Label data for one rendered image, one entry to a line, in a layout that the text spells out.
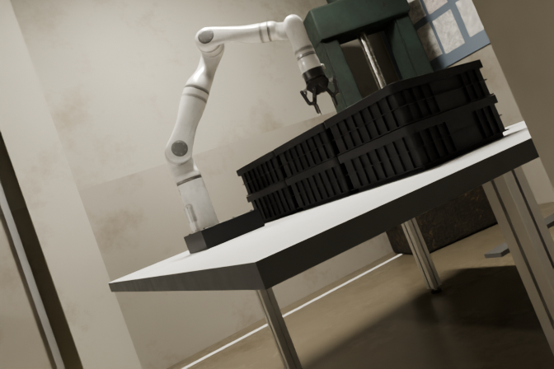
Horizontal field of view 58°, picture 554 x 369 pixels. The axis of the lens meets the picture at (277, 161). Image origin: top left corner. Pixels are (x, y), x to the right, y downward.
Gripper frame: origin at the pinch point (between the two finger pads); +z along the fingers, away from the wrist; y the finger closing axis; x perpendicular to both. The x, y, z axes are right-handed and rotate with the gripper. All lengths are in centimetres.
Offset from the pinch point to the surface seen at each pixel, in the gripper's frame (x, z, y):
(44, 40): 132, -137, -169
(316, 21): 207, -92, 8
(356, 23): 218, -80, 35
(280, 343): 40, 84, -60
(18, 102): 99, -92, -181
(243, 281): -107, 33, -15
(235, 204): 186, 16, -100
